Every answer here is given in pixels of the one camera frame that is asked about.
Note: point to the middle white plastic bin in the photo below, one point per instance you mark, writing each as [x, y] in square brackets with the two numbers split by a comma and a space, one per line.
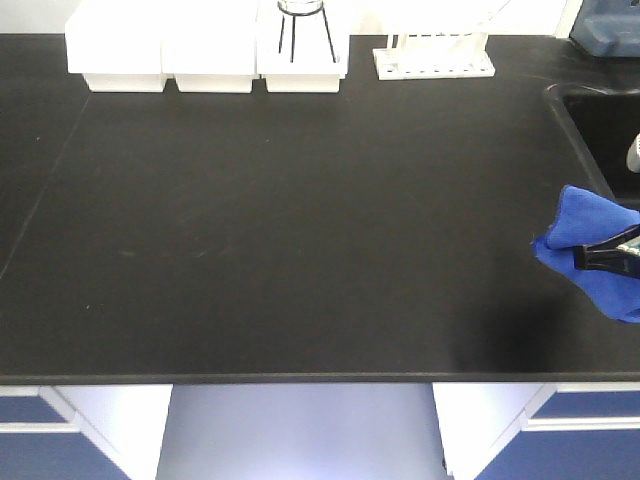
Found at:
[210, 46]

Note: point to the white plastic bin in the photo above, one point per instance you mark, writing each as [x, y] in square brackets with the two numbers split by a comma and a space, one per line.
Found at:
[116, 45]
[210, 46]
[311, 72]

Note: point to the left blue cabinet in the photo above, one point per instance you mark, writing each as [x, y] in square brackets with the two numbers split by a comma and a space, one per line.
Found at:
[83, 432]

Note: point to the right white plastic bin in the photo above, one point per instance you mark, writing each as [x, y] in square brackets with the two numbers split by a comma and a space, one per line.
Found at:
[311, 72]

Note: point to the right blue cabinet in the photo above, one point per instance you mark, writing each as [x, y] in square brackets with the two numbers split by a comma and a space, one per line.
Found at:
[539, 430]

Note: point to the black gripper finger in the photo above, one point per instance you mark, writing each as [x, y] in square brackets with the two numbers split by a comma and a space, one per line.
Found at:
[618, 254]

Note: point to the blue cabinet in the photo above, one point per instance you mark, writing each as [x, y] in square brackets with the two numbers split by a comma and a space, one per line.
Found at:
[539, 430]
[83, 432]

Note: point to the white object in sink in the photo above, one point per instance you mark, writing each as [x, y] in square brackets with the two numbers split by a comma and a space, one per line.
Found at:
[633, 155]

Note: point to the white test tube rack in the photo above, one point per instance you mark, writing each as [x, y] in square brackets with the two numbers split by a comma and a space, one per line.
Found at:
[436, 40]

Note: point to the black lab sink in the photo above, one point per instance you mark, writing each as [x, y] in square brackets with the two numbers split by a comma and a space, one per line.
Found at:
[600, 124]

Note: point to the black wire tripod stand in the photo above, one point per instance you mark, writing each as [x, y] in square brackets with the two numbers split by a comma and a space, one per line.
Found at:
[305, 18]

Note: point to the blue microfiber cloth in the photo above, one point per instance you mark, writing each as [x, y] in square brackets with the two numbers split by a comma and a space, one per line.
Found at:
[583, 217]

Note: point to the left white plastic bin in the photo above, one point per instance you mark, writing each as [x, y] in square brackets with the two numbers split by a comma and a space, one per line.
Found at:
[116, 45]

